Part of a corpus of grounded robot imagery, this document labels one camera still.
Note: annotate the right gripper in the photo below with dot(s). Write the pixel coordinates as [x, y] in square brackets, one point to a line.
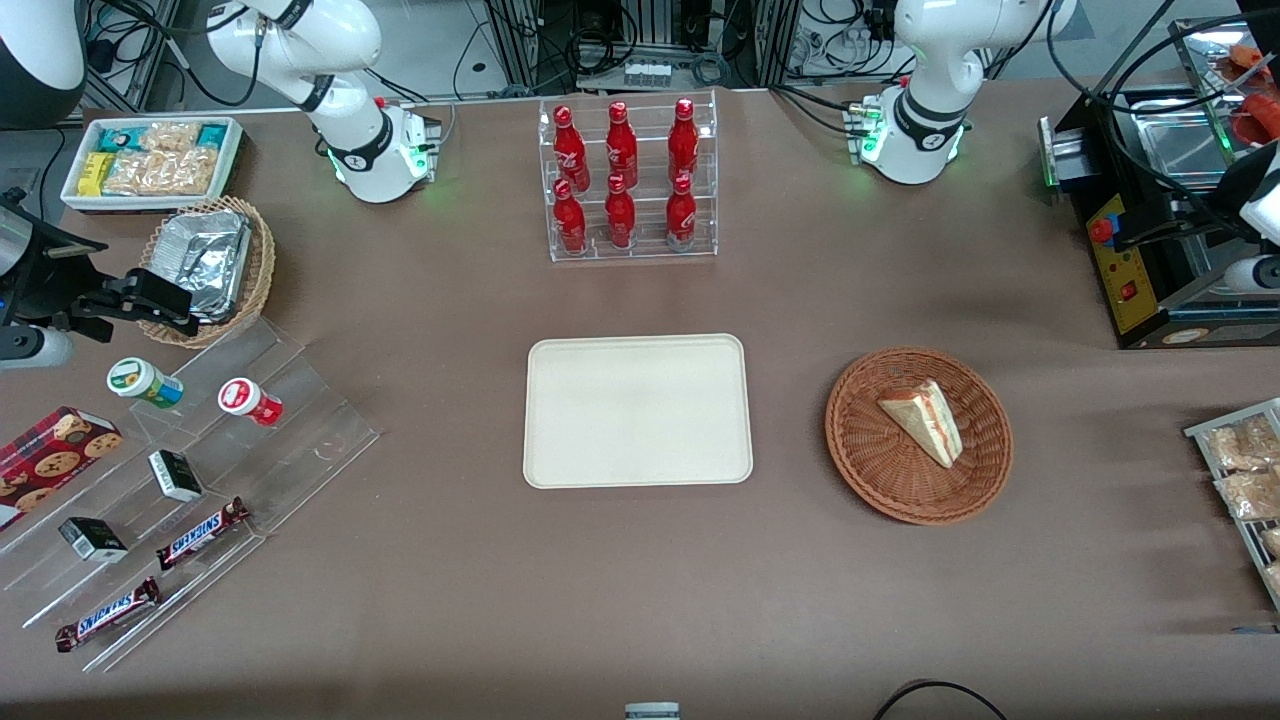
[42, 283]

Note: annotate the triangle sandwich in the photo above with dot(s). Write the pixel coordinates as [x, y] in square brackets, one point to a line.
[925, 420]

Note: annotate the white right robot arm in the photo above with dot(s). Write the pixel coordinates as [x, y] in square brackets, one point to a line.
[350, 150]

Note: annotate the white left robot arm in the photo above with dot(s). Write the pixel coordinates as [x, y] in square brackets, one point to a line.
[930, 60]

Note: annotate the oval tan wicker basket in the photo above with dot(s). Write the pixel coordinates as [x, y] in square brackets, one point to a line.
[258, 270]

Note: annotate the cream rectangular tray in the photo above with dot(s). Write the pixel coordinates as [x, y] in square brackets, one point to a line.
[638, 410]

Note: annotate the round brown wicker basket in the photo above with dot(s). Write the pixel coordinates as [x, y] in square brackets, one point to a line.
[900, 480]

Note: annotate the tray of packaged snacks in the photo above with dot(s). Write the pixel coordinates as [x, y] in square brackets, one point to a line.
[1200, 432]

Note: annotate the green lid cup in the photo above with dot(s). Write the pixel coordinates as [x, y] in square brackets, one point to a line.
[140, 380]

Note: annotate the aluminium foil containers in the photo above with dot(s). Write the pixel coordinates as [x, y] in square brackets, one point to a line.
[205, 260]

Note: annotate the white plastic snack bin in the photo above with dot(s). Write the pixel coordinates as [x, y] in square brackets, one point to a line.
[72, 195]

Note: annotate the yellow snack packet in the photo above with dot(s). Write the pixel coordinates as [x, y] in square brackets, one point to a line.
[94, 174]

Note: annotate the large clear snack bag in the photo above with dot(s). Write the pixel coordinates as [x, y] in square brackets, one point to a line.
[160, 173]

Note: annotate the red lid cup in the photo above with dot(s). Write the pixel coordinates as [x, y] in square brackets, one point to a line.
[245, 399]

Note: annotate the red cookie box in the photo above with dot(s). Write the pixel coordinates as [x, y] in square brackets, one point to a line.
[50, 460]

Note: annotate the small black box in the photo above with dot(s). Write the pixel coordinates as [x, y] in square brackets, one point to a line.
[175, 476]
[92, 540]

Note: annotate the teal snack packet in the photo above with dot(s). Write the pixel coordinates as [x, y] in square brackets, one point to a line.
[213, 135]
[118, 139]

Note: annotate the small clear snack bag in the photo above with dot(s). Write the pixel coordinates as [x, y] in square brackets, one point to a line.
[170, 136]

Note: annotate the clear acrylic stepped display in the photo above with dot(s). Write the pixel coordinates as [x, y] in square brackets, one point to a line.
[310, 420]

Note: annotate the snickers chocolate bar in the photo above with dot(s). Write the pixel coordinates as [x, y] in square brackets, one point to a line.
[200, 534]
[108, 614]

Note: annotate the red cola bottle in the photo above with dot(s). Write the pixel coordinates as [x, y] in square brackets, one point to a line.
[570, 150]
[681, 216]
[570, 220]
[620, 218]
[621, 148]
[683, 145]

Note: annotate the clear acrylic bottle rack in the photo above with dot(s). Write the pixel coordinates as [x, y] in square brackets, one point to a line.
[645, 255]

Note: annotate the white power strip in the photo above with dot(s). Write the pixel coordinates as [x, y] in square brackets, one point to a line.
[647, 74]

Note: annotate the small grey device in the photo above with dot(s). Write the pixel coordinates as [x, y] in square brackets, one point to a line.
[652, 712]

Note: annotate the silver metal block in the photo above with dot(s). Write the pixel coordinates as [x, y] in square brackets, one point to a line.
[1062, 155]

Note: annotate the red emergency knob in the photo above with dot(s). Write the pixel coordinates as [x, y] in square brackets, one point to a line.
[1101, 230]

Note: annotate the black food warmer case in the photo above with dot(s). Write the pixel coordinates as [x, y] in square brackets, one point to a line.
[1125, 260]

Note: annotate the clear bag of crackers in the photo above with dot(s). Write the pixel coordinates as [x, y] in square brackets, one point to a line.
[1250, 495]
[1272, 541]
[1274, 576]
[1245, 445]

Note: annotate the red sausage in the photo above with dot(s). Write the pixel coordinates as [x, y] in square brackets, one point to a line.
[1260, 115]

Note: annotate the orange fried food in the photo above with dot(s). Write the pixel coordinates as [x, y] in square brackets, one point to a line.
[1255, 55]

